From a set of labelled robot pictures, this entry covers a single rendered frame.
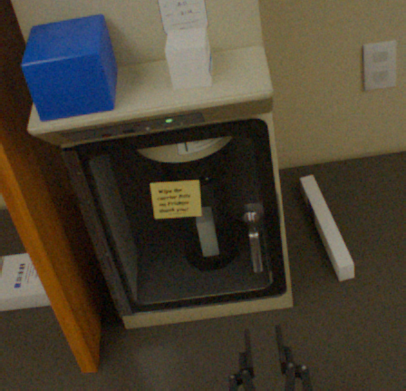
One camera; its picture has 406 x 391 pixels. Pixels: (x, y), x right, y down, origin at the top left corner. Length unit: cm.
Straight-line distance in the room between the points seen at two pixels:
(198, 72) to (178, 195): 28
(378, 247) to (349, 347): 25
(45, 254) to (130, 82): 32
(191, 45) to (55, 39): 17
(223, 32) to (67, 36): 21
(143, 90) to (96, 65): 9
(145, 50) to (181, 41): 9
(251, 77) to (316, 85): 65
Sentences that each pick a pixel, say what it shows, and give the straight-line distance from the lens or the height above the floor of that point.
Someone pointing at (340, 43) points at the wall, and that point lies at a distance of 158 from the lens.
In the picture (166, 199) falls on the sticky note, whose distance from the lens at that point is 119.
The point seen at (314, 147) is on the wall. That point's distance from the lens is 172.
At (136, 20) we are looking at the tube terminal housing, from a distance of 102.
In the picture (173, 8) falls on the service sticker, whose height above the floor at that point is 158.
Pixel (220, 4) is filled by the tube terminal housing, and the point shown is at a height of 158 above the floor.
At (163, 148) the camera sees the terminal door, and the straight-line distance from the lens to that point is 112.
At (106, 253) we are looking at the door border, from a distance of 128.
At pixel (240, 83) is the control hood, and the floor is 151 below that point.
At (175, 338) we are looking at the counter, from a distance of 141.
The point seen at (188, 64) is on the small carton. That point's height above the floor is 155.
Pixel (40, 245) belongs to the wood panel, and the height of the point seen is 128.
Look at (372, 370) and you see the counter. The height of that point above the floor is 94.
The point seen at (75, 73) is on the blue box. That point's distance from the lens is 94.
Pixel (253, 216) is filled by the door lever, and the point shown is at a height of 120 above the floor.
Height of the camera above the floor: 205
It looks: 41 degrees down
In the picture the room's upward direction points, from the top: 11 degrees counter-clockwise
